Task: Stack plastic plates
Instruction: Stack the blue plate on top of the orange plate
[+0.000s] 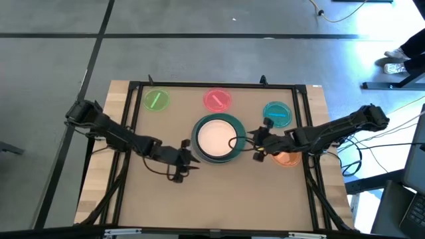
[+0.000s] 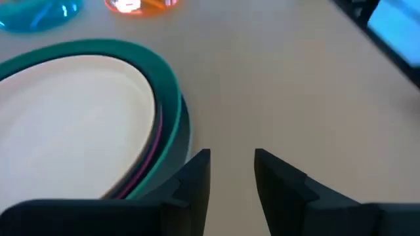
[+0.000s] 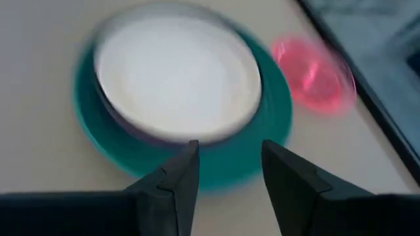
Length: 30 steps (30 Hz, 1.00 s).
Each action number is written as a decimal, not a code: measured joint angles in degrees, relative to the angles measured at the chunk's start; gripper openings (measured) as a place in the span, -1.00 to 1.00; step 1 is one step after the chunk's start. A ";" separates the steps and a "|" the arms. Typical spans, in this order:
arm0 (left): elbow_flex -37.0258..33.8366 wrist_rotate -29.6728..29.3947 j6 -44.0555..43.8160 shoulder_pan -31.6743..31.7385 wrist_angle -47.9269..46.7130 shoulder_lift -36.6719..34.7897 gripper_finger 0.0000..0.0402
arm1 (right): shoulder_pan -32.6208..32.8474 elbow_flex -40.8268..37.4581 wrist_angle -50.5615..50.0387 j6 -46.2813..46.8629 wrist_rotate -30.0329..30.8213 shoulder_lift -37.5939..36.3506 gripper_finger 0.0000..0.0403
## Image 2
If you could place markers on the pink plastic plate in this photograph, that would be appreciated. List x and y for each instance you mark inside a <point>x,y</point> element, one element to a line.
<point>151,153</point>

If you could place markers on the white plastic plate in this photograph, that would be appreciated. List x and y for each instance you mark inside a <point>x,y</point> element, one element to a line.
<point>72,128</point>

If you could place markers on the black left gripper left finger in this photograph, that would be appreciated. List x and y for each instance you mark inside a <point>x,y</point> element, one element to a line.
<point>193,196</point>

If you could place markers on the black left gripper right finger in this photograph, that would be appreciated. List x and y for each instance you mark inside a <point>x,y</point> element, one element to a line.
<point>282,196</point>

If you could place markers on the teal plastic plate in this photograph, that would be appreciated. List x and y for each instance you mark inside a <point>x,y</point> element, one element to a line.
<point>164,78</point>

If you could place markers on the black-framed blue screen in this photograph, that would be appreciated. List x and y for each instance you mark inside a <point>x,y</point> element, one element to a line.
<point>393,29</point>

